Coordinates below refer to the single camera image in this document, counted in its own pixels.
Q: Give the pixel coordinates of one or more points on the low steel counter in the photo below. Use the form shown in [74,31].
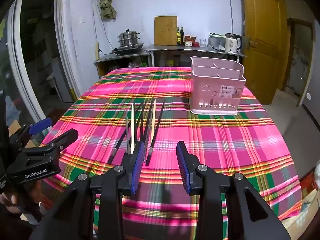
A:
[120,57]

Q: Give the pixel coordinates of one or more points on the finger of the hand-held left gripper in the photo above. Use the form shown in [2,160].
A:
[65,137]
[40,126]

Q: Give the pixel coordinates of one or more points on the long steel counter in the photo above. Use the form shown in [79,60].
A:
[175,48]

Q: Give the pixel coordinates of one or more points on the white tub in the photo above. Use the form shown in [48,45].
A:
[188,44]

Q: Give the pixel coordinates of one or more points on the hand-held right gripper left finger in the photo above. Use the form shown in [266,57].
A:
[137,170]

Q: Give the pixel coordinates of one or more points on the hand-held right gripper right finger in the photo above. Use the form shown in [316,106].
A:
[182,167]

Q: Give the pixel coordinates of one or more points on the red container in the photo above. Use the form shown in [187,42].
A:
[196,44]

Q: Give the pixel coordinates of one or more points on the grey dish tray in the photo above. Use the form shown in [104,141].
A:
[215,40]

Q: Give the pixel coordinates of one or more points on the pink plastic utensil basket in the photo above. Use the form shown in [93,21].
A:
[207,92]

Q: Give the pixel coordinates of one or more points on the pink plaid tablecloth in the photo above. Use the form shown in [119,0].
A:
[175,120]

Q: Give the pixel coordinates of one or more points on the person's left hand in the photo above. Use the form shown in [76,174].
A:
[10,200]

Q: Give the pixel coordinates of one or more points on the dark sauce bottle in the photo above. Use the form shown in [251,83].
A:
[182,36]

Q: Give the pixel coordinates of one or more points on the yellow oil bottle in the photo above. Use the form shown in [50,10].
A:
[178,37]

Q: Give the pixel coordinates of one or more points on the white electric kettle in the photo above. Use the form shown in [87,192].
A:
[231,43]

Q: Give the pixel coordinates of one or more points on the black cooktop stove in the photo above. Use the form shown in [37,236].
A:
[127,49]

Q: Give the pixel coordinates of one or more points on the yellow wooden door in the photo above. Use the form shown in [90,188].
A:
[265,30]

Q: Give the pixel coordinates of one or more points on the wooden cutting board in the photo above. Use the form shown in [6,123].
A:
[165,30]

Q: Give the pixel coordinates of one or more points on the beige power strip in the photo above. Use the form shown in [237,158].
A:
[97,51]

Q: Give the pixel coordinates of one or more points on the white door frame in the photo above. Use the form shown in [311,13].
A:
[65,42]

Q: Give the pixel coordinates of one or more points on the steel steamer pot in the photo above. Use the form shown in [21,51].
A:
[128,38]

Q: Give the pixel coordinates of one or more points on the clear glass cup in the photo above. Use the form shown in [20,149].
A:
[202,43]

